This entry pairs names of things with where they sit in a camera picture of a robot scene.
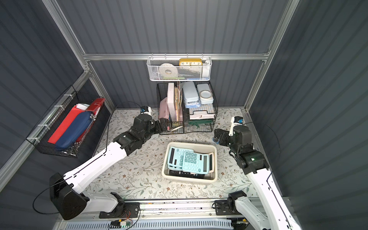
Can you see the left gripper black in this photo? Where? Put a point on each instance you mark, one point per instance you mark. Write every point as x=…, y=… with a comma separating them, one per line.
x=163, y=125

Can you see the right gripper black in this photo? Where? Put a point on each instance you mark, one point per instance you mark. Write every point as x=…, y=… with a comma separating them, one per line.
x=218, y=136

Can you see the light blue calculator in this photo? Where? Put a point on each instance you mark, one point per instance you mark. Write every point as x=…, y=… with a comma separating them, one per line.
x=196, y=163
x=176, y=158

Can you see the pink calculator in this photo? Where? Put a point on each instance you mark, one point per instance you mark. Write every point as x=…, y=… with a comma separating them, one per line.
x=211, y=162

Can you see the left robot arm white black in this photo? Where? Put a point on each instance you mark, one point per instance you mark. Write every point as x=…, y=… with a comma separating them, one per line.
x=67, y=192

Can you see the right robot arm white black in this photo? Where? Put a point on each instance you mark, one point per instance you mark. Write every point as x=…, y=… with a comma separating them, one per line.
x=276, y=214

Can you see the beige plastic storage box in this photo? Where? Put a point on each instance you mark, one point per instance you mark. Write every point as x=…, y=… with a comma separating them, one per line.
x=198, y=148

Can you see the white round tape box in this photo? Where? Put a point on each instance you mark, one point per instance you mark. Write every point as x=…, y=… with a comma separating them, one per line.
x=205, y=93

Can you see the pink case in organizer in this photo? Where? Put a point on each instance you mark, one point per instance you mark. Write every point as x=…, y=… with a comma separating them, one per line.
x=164, y=110

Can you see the pink upright book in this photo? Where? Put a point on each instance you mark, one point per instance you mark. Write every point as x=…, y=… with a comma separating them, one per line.
x=171, y=101

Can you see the light blue pencil case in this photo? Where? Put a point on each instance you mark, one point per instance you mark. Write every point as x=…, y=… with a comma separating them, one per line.
x=191, y=96

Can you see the white tape roll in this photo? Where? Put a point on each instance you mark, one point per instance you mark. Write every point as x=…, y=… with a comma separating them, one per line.
x=168, y=70

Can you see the white mesh hanging basket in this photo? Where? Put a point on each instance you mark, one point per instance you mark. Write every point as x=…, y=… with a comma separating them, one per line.
x=186, y=73

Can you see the yellow clock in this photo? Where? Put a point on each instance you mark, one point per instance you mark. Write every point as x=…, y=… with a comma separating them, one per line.
x=190, y=62

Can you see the red wallet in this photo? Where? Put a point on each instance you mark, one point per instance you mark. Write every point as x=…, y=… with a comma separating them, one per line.
x=95, y=106

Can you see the navy blue pouch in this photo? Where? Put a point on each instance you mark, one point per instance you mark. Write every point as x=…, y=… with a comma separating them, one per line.
x=75, y=130

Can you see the red folder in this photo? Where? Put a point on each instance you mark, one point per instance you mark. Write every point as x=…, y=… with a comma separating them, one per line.
x=76, y=110

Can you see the small circuit board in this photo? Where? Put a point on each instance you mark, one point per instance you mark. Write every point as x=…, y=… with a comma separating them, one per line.
x=120, y=224

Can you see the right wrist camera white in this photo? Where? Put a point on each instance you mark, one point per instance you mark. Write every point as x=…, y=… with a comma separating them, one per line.
x=235, y=121

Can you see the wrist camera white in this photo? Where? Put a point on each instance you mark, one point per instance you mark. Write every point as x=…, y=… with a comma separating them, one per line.
x=145, y=110
x=235, y=121

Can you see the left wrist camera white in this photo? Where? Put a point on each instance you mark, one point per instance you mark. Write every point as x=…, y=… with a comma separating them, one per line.
x=145, y=110

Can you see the black wire desk organizer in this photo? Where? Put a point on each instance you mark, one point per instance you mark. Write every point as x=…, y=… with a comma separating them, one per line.
x=205, y=111

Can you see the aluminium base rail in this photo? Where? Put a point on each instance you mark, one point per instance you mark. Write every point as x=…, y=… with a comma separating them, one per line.
x=186, y=214

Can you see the black wire side basket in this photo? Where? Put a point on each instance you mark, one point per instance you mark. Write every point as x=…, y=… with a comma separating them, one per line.
x=85, y=146

